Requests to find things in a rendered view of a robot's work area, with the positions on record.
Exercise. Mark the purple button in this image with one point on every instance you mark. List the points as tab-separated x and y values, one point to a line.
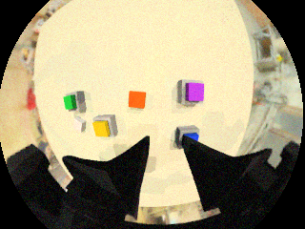
190	91

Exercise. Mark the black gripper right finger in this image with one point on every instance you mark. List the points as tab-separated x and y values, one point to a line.
216	174

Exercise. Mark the blue button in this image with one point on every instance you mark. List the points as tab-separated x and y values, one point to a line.
181	131

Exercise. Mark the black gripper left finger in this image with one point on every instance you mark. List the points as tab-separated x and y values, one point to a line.
122	175

